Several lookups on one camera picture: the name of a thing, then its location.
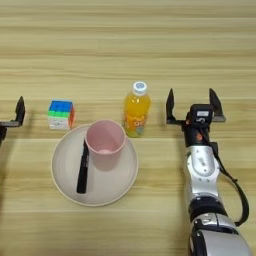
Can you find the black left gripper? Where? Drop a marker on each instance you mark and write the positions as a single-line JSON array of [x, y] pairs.
[[3, 131]]

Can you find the pink plastic cup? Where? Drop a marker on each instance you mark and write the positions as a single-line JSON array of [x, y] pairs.
[[106, 146]]

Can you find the black marker pen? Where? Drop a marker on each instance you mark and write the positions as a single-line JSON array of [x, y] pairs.
[[82, 173]]

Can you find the orange juice bottle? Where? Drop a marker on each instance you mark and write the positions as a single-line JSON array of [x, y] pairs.
[[136, 111]]

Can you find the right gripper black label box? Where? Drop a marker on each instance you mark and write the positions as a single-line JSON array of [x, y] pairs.
[[201, 114]]

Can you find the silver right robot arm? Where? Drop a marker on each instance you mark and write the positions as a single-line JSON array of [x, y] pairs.
[[201, 166]]

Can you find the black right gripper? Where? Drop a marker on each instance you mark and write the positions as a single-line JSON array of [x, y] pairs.
[[198, 135]]

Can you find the round beige plate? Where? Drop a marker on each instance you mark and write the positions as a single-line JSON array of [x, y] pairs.
[[110, 186]]

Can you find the multicolour puzzle cube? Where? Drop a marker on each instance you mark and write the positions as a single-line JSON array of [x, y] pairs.
[[60, 115]]

